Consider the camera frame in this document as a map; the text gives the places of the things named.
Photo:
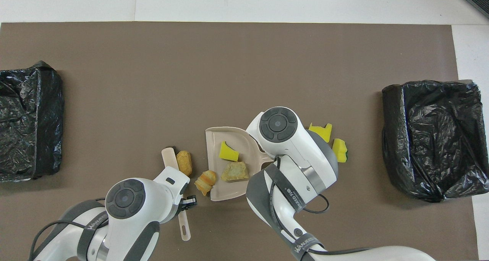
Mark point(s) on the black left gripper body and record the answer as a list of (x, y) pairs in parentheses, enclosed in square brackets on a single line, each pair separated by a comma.
[(181, 206)]

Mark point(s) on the beige hand brush black bristles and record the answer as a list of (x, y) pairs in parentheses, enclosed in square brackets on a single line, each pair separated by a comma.
[(185, 226)]

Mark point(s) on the orange ridged croissant piece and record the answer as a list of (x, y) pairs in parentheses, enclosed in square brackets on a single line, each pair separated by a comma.
[(206, 181)]

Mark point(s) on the beige plastic dustpan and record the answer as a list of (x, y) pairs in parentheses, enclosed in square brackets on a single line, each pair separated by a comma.
[(225, 188)]

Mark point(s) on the brown potato-shaped bread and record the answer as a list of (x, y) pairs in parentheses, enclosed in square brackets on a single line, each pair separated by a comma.
[(184, 162)]

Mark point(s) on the plain yellow sponge wedge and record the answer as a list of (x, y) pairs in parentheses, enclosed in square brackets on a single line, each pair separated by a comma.
[(228, 153)]

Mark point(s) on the notched yellow sponge piece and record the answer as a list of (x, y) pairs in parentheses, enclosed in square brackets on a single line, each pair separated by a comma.
[(321, 133)]

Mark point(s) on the yellow sponge wedge green backing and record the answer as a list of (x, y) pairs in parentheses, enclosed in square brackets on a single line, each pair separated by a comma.
[(339, 150)]

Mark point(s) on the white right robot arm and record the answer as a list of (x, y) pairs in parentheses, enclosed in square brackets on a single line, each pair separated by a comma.
[(294, 150)]

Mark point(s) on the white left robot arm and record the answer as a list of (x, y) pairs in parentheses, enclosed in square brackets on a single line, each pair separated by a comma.
[(133, 215)]

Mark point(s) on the bin with black bag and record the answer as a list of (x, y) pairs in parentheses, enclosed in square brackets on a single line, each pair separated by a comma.
[(435, 138), (26, 119)]

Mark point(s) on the brown paper table mat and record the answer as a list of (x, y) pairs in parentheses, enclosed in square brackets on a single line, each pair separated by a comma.
[(153, 81)]

